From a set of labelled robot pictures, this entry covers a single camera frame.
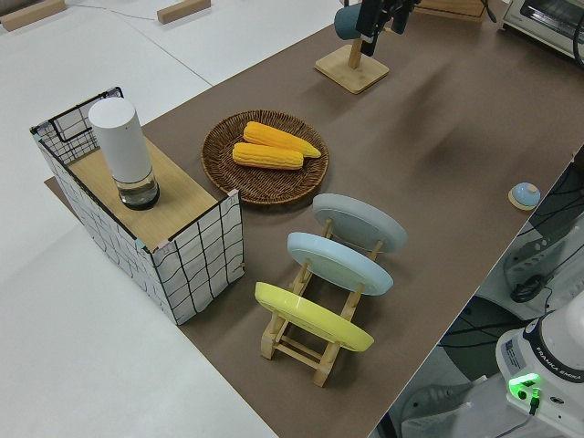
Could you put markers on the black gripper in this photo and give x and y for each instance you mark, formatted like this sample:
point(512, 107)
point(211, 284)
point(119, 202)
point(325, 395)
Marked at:
point(401, 7)

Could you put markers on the teal mug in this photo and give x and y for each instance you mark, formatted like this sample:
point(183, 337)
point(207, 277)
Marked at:
point(347, 25)

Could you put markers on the bamboo mug tree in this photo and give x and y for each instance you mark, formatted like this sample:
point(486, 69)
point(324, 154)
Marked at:
point(351, 73)

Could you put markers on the yellow corn cob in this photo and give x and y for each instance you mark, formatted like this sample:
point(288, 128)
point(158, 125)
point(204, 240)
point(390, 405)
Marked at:
point(269, 156)
point(274, 136)

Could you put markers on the cream toaster oven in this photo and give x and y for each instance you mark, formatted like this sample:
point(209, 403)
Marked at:
point(538, 23)

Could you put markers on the grey plate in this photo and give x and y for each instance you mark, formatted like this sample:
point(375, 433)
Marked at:
point(360, 223)

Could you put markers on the short wooden block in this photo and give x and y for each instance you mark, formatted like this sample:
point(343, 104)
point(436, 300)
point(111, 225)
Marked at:
point(182, 11)

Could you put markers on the round wicker basket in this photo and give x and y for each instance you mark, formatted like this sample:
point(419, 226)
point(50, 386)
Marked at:
point(228, 169)

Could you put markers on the blue call bell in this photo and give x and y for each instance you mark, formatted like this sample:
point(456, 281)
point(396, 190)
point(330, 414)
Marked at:
point(525, 194)

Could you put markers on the light blue plate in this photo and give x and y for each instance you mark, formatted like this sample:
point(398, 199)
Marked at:
point(337, 262)

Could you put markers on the white cylindrical kettle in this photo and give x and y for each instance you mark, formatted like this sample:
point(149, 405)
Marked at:
point(121, 141)

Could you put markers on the yellow plate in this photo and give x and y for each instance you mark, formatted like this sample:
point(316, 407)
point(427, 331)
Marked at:
point(315, 319)

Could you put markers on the wooden plate rack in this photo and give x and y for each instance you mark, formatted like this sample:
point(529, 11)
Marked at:
point(269, 344)

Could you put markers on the long wooden block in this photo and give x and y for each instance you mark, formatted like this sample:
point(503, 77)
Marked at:
point(29, 13)

